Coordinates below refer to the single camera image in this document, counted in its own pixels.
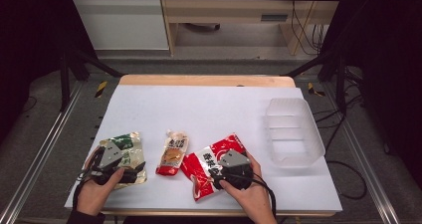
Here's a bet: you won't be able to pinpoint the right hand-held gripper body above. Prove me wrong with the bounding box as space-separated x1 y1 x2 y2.
208 149 255 191

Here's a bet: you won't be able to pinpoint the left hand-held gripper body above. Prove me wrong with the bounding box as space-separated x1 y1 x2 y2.
89 139 134 186

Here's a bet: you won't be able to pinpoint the red and white snack packet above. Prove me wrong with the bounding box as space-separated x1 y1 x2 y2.
179 132 248 202

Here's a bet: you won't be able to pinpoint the orange spouted sauce pouch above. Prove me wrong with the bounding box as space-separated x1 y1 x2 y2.
155 129 190 177

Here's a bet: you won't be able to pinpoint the translucent plastic container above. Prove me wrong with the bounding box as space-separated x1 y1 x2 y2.
264 97 326 168

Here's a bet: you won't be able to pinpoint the person's right hand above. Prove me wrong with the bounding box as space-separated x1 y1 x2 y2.
218 150 279 224

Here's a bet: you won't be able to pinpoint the person's left hand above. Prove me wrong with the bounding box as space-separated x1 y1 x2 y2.
77 167 126 217

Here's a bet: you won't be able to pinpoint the white table sheet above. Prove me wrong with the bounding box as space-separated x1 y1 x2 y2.
64 84 343 213

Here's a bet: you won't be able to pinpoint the yellow and black floor tape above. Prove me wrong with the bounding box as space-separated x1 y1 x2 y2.
94 81 109 99
307 82 326 98

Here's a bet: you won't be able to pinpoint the white cabinet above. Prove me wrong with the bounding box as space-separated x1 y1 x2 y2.
66 0 171 51

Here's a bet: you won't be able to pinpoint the black curtain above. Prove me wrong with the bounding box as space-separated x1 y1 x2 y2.
0 0 99 143
316 0 422 188

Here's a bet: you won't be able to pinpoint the light wooden desk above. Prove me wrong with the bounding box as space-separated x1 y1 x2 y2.
158 0 346 57

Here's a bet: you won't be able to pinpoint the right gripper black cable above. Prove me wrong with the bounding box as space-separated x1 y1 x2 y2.
228 172 279 218

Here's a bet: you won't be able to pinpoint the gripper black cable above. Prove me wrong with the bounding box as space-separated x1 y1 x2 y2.
228 172 279 218
72 146 105 210

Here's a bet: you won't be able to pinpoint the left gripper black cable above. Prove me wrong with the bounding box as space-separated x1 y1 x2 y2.
72 146 105 210

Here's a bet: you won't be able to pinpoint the black frame stand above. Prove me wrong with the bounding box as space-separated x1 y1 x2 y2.
59 47 124 112
284 50 348 116

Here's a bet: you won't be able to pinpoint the thin black floor cable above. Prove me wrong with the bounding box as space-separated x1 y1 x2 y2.
20 95 38 114

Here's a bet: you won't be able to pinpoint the black floor cables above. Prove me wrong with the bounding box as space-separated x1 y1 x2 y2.
314 93 369 201

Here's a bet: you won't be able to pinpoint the hanging black desk cables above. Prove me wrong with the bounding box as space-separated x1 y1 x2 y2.
289 0 327 57

